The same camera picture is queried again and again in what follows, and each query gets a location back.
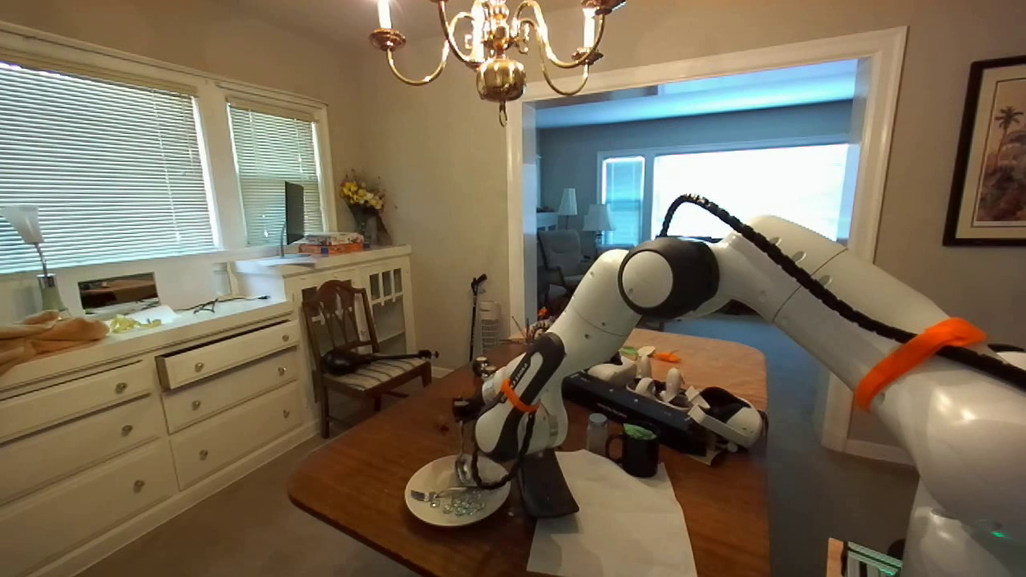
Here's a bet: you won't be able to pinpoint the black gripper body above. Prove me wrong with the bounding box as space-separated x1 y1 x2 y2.
448 394 487 452

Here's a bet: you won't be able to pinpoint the silver metal spoon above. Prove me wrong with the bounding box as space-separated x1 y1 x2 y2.
453 445 487 505

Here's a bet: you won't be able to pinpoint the white round plate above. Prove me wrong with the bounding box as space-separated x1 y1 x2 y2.
399 452 515 531

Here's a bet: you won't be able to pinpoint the pile of green glass beads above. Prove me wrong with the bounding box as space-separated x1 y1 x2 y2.
408 480 484 518

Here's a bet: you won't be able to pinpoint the black upright pole stand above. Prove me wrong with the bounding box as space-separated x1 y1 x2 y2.
464 269 494 368

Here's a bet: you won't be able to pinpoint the black folded umbrella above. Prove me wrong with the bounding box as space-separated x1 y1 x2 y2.
321 343 438 379

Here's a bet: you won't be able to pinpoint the glass jar with white lid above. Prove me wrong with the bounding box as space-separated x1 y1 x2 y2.
582 411 614 458

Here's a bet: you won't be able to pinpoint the white glass door cabinet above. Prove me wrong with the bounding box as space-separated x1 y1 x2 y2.
235 244 417 365

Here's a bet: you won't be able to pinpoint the dark wooden chair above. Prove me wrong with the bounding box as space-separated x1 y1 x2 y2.
299 275 438 440

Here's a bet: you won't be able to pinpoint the long black box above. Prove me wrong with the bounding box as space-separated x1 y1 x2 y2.
561 368 718 460

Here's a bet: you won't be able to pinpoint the black mug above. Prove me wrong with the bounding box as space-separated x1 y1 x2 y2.
602 421 664 480

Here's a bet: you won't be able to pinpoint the dark armchair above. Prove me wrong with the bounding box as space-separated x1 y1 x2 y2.
535 227 602 313

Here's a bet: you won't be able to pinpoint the white paper sheet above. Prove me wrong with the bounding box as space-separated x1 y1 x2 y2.
522 443 701 577

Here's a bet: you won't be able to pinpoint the small white bottle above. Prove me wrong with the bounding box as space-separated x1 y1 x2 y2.
656 365 688 406

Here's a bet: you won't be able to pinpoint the colourful items pile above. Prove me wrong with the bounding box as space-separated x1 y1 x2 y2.
289 231 367 260

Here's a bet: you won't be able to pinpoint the white shade table lamp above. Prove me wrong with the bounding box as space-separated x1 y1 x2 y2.
554 182 582 225
579 199 619 245

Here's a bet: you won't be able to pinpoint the yellow flowers in vase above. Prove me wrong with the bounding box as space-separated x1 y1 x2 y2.
335 172 392 249

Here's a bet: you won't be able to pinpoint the white and black device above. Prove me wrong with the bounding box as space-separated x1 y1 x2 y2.
686 384 773 454

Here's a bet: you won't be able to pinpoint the narrow white window blind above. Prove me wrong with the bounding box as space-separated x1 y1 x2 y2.
223 102 331 249

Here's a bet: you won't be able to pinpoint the brass chandelier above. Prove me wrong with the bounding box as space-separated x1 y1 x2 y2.
367 0 630 107

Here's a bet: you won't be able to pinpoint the white drawer sideboard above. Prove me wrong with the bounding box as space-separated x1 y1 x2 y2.
0 294 321 577

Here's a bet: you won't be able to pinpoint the white countertop appliance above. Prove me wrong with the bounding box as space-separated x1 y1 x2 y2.
51 260 165 319

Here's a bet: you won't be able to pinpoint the wooden base board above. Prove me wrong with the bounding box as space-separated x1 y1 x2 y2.
819 535 848 577

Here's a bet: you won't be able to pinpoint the bright living room window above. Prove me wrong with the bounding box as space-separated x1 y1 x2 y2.
596 141 862 244

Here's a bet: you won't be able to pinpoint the wide white window blind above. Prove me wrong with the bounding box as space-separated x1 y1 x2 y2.
0 57 221 275

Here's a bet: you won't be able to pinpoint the white feather in vase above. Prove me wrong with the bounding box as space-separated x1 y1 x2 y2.
6 202 66 317

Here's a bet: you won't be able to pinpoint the black framed palm picture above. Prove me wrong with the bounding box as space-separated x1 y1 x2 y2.
938 53 1026 249

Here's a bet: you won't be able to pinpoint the small orange forearm strap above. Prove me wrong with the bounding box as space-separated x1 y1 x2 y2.
497 379 542 416

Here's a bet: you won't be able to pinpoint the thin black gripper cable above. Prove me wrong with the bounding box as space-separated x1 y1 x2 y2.
464 421 535 492

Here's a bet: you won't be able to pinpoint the black ribbed cable conduit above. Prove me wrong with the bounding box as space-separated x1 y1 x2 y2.
655 190 1026 394

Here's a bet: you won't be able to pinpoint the aluminium rail frame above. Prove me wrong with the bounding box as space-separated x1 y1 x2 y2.
844 539 908 577

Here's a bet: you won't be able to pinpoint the large orange arm strap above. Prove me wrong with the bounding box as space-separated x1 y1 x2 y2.
848 313 991 414

